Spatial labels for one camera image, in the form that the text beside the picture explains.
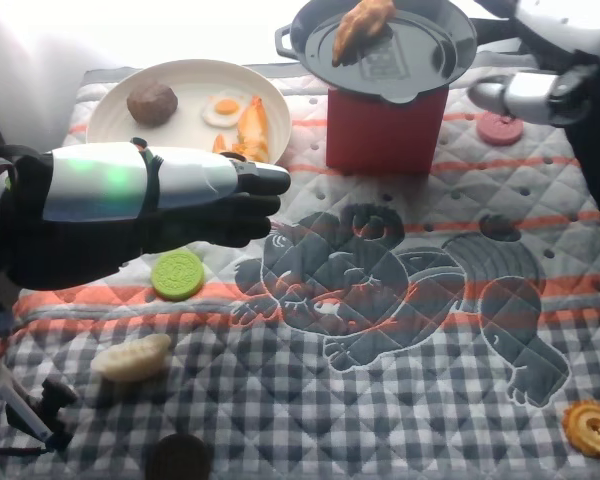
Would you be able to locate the white dumpling toy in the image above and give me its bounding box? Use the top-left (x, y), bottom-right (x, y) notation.
top-left (90, 333), bottom-right (173, 384)

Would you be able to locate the swirled butter cookie toy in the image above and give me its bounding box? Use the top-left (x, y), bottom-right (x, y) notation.
top-left (562, 399), bottom-right (600, 459)

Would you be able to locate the black frying pan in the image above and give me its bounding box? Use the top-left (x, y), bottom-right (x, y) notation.
top-left (274, 0), bottom-right (541, 105)

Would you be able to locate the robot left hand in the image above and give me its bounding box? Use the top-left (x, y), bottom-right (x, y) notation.
top-left (5, 139), bottom-right (292, 291)

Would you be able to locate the dark chocolate sandwich cookie toy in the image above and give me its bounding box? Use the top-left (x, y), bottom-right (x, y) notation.
top-left (147, 433), bottom-right (212, 480)

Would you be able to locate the green sandwich cookie toy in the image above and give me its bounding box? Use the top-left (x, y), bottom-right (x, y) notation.
top-left (150, 251), bottom-right (205, 302)

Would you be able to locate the cream round plate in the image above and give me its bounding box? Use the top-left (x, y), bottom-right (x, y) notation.
top-left (85, 58), bottom-right (292, 166)

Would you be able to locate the red cube box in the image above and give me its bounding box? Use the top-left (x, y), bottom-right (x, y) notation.
top-left (325, 83), bottom-right (451, 175)

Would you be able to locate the pink sandwich cookie toy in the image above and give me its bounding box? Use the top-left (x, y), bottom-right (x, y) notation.
top-left (476, 110), bottom-right (524, 146)

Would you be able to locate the grey quilt with bear print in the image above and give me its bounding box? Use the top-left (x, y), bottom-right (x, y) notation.
top-left (0, 62), bottom-right (600, 480)

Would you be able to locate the orange shrimp toy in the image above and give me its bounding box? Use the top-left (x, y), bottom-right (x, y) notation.
top-left (212, 95), bottom-right (271, 164)

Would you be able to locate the golden fried dumpling toy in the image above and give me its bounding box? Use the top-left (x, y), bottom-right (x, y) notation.
top-left (331, 0), bottom-right (397, 67)

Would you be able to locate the brown meat patty toy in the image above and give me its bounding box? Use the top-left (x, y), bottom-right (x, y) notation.
top-left (126, 82), bottom-right (179, 126)

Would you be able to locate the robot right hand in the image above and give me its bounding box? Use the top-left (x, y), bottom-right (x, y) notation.
top-left (467, 0), bottom-right (600, 129)

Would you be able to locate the fried egg toy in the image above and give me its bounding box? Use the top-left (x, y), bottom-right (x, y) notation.
top-left (201, 90), bottom-right (246, 129)

